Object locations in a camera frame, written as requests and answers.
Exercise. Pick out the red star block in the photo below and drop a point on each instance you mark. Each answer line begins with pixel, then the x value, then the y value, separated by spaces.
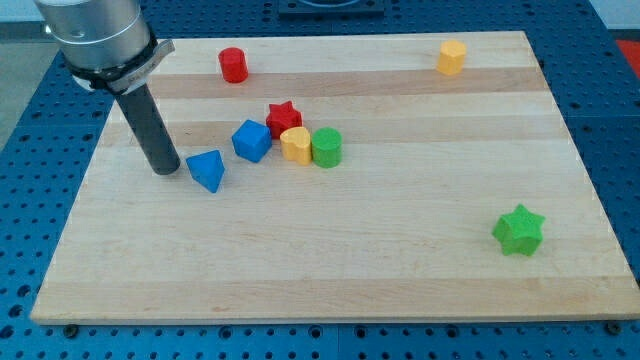
pixel 282 117

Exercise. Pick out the yellow hexagon block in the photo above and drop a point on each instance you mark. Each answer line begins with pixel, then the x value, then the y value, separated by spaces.
pixel 451 57

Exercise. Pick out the yellow heart block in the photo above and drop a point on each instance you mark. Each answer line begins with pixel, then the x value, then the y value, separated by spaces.
pixel 296 145

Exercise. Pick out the blue triangle block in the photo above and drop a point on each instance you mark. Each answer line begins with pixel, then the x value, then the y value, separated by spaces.
pixel 207 169

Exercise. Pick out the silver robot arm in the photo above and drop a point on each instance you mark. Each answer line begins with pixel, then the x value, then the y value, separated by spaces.
pixel 107 44

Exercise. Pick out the green star block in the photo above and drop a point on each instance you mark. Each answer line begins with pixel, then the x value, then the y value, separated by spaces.
pixel 519 232

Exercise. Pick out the green cylinder block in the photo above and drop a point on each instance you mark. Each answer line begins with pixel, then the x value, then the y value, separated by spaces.
pixel 326 147

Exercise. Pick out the wooden board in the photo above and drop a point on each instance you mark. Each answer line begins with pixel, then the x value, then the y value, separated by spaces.
pixel 399 231

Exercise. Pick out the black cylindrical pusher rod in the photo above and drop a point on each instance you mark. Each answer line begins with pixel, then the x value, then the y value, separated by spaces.
pixel 148 127

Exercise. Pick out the blue cube block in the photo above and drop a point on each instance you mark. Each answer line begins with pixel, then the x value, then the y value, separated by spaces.
pixel 252 141

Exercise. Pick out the red cylinder block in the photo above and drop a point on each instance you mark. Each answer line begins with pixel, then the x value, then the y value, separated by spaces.
pixel 233 65

